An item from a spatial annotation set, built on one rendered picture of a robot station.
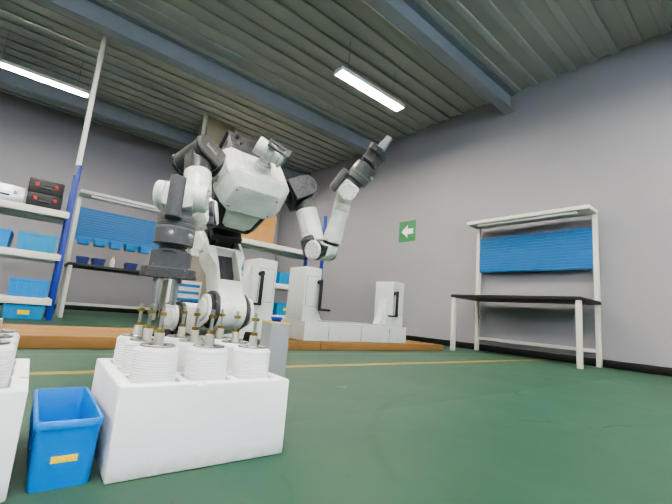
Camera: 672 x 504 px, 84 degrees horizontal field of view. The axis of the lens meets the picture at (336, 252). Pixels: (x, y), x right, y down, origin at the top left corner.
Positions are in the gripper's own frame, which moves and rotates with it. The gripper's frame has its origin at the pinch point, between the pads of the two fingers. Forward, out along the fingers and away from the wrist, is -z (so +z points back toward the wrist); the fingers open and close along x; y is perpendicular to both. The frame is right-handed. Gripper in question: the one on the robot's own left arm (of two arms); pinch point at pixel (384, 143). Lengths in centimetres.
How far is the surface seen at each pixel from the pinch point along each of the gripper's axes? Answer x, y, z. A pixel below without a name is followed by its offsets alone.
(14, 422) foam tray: 91, -12, 91
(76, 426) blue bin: 83, -17, 91
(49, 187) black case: -193, 377, 237
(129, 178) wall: -526, 623, 288
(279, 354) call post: 25, -26, 78
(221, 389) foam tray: 61, -29, 78
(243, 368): 53, -27, 75
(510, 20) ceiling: -330, 93, -266
